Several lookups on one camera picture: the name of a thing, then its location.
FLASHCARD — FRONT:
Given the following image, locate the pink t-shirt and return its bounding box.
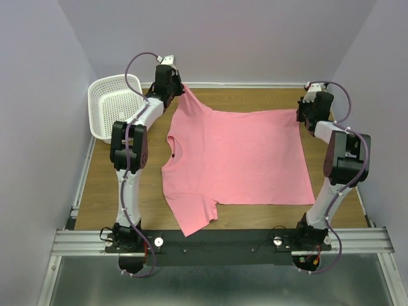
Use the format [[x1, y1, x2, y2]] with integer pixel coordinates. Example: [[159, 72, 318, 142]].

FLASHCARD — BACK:
[[162, 88, 315, 236]]

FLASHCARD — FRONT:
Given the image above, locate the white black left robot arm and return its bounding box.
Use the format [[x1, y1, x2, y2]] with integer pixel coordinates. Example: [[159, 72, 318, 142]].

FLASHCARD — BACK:
[[110, 64, 184, 252]]

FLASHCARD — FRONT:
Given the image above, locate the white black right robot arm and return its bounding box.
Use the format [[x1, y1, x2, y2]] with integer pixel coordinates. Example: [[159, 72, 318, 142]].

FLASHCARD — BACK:
[[293, 91, 371, 250]]

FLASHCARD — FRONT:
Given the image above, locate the white table edge strip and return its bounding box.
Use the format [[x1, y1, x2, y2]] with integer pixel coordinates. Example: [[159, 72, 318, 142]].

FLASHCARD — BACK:
[[140, 82, 329, 90]]

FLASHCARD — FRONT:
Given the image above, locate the white perforated plastic basket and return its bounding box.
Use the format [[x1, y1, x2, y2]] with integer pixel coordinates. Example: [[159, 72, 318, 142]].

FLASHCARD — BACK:
[[87, 74, 145, 143]]

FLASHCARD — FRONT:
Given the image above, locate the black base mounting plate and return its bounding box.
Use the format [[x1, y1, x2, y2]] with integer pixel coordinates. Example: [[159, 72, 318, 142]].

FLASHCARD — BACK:
[[102, 227, 331, 273]]

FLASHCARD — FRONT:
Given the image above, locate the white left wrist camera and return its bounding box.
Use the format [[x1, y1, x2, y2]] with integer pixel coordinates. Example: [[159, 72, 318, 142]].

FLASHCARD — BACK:
[[161, 55, 175, 68]]

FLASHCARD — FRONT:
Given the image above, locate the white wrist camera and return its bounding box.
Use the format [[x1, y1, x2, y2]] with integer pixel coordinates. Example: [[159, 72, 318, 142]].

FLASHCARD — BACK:
[[161, 55, 175, 68], [302, 82, 327, 103]]

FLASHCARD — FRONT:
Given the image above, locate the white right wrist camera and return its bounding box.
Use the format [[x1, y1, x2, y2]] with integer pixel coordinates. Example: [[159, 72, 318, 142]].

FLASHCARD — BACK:
[[302, 82, 327, 103]]

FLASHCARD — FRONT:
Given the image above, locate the aluminium front rail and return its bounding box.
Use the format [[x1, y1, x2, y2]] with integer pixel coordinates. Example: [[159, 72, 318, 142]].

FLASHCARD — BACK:
[[51, 228, 395, 256]]

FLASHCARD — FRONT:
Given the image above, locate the aluminium rail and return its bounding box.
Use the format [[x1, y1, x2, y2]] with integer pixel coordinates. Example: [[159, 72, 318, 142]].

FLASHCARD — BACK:
[[64, 137, 96, 230], [51, 228, 395, 256]]

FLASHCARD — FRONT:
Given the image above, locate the aluminium left side rail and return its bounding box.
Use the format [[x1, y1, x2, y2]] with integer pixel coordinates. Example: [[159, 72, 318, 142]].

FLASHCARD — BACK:
[[64, 137, 96, 230]]

